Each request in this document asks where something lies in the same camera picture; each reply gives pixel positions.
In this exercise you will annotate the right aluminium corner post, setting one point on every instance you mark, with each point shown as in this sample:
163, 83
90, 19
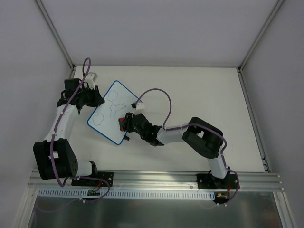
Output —
271, 16

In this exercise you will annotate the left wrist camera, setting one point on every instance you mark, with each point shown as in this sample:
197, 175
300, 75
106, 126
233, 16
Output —
90, 80

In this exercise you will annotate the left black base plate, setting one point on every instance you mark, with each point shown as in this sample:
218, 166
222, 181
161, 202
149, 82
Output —
101, 177

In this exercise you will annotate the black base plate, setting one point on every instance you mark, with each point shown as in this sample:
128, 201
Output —
101, 177
204, 181

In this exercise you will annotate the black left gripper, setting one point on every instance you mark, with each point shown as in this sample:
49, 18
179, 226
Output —
93, 98

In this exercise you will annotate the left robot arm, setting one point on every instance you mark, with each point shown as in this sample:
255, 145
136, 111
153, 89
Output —
54, 155

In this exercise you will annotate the aluminium corner post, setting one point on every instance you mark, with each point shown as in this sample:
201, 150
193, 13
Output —
271, 16
51, 26

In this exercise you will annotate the red whiteboard eraser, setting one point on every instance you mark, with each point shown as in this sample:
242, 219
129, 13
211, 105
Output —
122, 124

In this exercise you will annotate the white slotted cable duct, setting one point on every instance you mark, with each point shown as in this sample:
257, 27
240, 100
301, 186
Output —
128, 194

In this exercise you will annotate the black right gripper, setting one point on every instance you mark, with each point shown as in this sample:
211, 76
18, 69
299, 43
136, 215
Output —
128, 122

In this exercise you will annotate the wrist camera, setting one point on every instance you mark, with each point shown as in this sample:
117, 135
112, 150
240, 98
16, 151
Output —
138, 106
90, 80

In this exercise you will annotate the blue framed whiteboard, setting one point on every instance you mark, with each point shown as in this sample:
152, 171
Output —
105, 118

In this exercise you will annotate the aluminium mounting rail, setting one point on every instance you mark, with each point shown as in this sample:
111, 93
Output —
187, 180

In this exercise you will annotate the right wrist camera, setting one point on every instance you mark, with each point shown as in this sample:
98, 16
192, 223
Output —
138, 106

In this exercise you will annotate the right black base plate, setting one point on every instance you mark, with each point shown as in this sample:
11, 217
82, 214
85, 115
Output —
204, 181

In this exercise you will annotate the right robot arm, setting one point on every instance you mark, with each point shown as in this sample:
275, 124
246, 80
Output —
202, 137

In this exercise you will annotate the left aluminium corner post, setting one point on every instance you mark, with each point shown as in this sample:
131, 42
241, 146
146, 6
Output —
51, 26

